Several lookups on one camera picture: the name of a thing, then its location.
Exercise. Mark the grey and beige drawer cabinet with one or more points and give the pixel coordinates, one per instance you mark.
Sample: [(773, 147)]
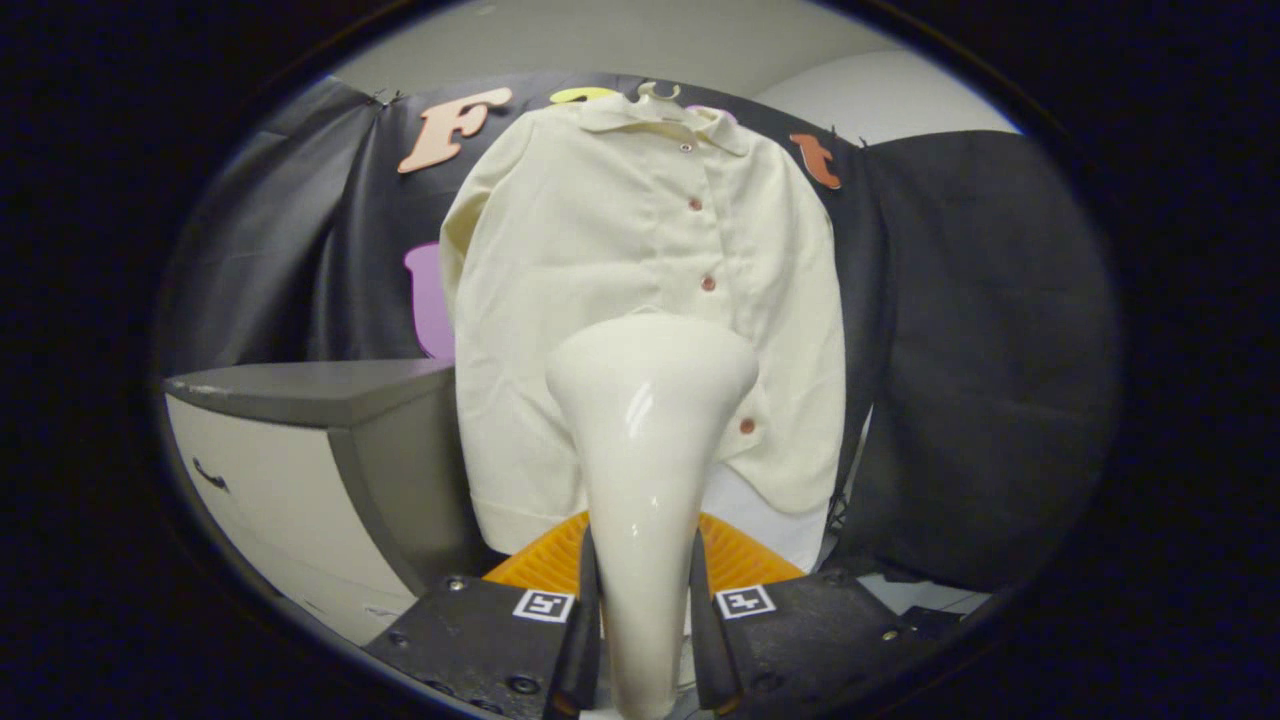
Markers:
[(320, 395)]

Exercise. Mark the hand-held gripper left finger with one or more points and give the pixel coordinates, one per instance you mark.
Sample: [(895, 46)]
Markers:
[(583, 660)]

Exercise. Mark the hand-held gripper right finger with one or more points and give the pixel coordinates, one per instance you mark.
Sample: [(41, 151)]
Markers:
[(710, 655)]

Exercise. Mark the cream button-up shirt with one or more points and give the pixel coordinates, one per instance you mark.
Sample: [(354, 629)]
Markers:
[(600, 260)]

